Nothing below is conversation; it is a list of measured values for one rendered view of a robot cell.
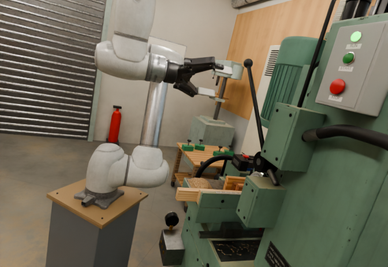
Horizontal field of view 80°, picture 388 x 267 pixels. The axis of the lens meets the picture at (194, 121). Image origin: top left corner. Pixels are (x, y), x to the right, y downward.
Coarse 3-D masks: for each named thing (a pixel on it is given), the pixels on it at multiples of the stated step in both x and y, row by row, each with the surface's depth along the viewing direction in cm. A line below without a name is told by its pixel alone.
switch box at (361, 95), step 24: (360, 24) 43; (384, 24) 39; (336, 48) 47; (360, 48) 42; (384, 48) 39; (336, 72) 46; (360, 72) 41; (384, 72) 40; (360, 96) 41; (384, 96) 42
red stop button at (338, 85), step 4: (336, 80) 45; (340, 80) 44; (332, 84) 45; (336, 84) 44; (340, 84) 44; (344, 84) 43; (332, 88) 45; (336, 88) 44; (340, 88) 44; (332, 92) 45; (336, 92) 44; (340, 92) 44
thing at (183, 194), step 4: (180, 188) 78; (184, 188) 78; (188, 188) 79; (192, 188) 80; (196, 188) 80; (200, 188) 81; (176, 192) 79; (180, 192) 77; (184, 192) 78; (188, 192) 78; (192, 192) 78; (196, 192) 79; (176, 196) 78; (180, 196) 77; (184, 196) 78; (188, 196) 78; (192, 196) 79; (196, 196) 79; (176, 200) 77; (180, 200) 78; (184, 200) 78; (188, 200) 79; (192, 200) 79; (196, 200) 80
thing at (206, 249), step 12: (192, 228) 91; (204, 228) 82; (204, 240) 79; (216, 240) 78; (228, 240) 79; (240, 240) 80; (252, 240) 82; (204, 252) 78; (216, 252) 73; (228, 252) 74; (240, 252) 75; (252, 252) 76; (204, 264) 77; (216, 264) 70; (228, 264) 69; (240, 264) 70; (252, 264) 71
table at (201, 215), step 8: (184, 184) 94; (216, 184) 96; (192, 208) 82; (200, 208) 77; (208, 208) 78; (216, 208) 79; (224, 208) 80; (192, 216) 81; (200, 216) 78; (208, 216) 79; (216, 216) 79; (224, 216) 80; (232, 216) 81
